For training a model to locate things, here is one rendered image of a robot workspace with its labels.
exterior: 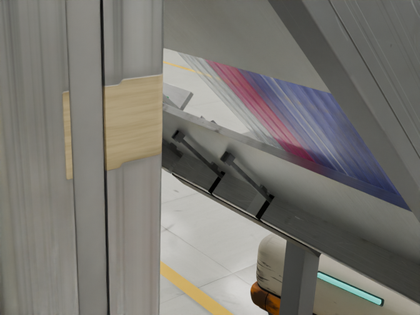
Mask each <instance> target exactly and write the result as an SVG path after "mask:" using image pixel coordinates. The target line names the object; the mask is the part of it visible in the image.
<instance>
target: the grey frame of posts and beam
mask: <svg viewBox="0 0 420 315"><path fill-rule="evenodd" d="M163 42H164V0H101V43H102V96H103V123H104V175H105V203H106V256H107V308H108V315H159V309H160V264H161V176H162V131H163ZM0 315H79V303H78V275H77V261H76V233H75V218H74V191H73V164H72V149H71V121H70V107H69V79H68V51H67V37H66V9H65V0H0Z"/></svg>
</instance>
